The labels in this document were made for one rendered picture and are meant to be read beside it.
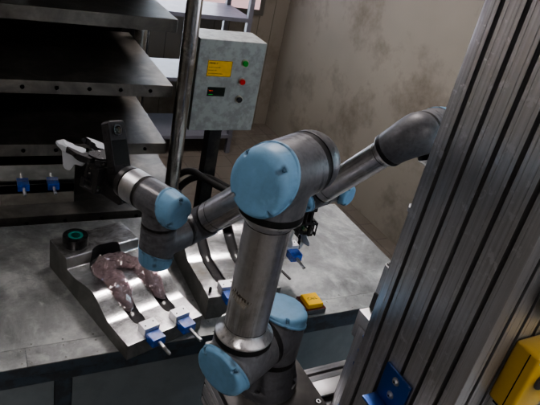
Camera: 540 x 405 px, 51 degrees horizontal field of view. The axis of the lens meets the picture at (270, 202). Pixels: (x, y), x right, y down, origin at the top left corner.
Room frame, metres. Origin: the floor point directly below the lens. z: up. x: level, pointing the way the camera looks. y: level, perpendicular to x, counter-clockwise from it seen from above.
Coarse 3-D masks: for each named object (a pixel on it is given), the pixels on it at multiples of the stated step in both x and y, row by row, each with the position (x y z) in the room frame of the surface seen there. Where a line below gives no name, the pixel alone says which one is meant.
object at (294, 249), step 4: (292, 240) 1.75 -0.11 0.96; (292, 244) 1.72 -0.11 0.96; (296, 244) 1.73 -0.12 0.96; (288, 248) 1.70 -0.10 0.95; (292, 248) 1.71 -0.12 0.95; (296, 248) 1.72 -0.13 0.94; (288, 252) 1.69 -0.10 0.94; (292, 252) 1.69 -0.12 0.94; (296, 252) 1.69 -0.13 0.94; (300, 252) 1.70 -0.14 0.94; (288, 256) 1.69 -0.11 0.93; (292, 256) 1.67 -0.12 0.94; (296, 256) 1.68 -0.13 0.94; (300, 256) 1.69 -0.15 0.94; (292, 260) 1.67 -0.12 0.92; (296, 260) 1.68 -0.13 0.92; (300, 260) 1.66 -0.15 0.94; (300, 264) 1.65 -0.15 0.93; (304, 268) 1.63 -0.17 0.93
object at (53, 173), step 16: (0, 160) 1.85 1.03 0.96; (16, 160) 1.87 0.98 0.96; (32, 160) 1.90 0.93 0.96; (48, 160) 1.93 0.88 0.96; (0, 176) 1.81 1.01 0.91; (16, 176) 1.84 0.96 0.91; (32, 176) 1.87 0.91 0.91; (48, 176) 1.90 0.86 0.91; (64, 176) 1.93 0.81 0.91; (0, 192) 1.81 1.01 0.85; (16, 192) 1.84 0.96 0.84; (32, 192) 1.87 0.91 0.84; (48, 192) 1.90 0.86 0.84; (64, 192) 1.93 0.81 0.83
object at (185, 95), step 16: (192, 0) 2.10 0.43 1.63; (192, 16) 2.10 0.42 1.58; (144, 32) 2.69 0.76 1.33; (192, 32) 2.10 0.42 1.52; (144, 48) 2.70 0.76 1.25; (192, 48) 2.11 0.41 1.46; (192, 64) 2.11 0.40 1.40; (192, 80) 2.13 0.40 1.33; (176, 96) 2.11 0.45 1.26; (176, 112) 2.10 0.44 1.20; (176, 128) 2.10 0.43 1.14; (176, 144) 2.10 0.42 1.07; (176, 160) 2.10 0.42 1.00; (176, 176) 2.11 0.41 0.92
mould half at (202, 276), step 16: (240, 224) 1.82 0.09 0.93; (208, 240) 1.69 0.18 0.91; (224, 240) 1.72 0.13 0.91; (176, 256) 1.68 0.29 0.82; (192, 256) 1.61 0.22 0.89; (224, 256) 1.66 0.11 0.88; (192, 272) 1.55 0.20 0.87; (208, 272) 1.55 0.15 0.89; (224, 272) 1.56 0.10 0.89; (192, 288) 1.53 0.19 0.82; (208, 288) 1.46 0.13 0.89; (208, 304) 1.41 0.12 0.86; (224, 304) 1.44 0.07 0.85
